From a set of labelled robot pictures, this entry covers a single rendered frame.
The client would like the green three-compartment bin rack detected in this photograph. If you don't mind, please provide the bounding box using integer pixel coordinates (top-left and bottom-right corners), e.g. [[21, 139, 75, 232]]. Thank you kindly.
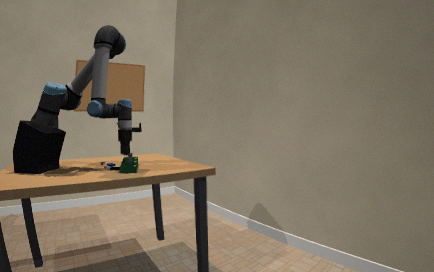
[[119, 157, 138, 173]]

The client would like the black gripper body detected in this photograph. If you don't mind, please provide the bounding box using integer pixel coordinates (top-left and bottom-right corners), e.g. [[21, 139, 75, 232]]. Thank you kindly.
[[117, 121, 142, 154]]

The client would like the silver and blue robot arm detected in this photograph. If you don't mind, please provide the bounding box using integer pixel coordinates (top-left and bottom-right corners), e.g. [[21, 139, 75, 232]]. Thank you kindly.
[[30, 25, 132, 132]]

